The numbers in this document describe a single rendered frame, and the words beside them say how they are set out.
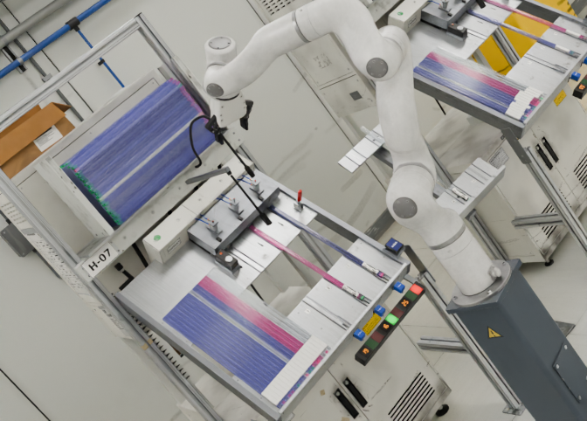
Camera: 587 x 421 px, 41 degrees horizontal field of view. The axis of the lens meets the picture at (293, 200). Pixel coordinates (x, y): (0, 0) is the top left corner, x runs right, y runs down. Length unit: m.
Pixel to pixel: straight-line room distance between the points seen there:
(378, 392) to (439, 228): 0.99
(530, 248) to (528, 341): 1.29
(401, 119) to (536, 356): 0.79
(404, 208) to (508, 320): 0.45
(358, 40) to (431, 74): 1.33
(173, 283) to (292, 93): 2.37
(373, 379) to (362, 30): 1.45
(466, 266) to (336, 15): 0.78
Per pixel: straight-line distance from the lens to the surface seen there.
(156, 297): 2.68
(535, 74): 3.34
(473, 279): 2.26
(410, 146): 2.11
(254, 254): 2.72
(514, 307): 2.30
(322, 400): 2.87
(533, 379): 2.43
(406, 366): 3.07
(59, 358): 4.19
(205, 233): 2.72
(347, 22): 1.99
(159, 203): 2.76
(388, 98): 2.06
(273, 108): 4.75
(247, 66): 2.06
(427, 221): 2.14
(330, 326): 2.55
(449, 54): 3.37
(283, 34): 2.05
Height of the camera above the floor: 1.78
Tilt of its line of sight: 15 degrees down
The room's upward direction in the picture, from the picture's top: 38 degrees counter-clockwise
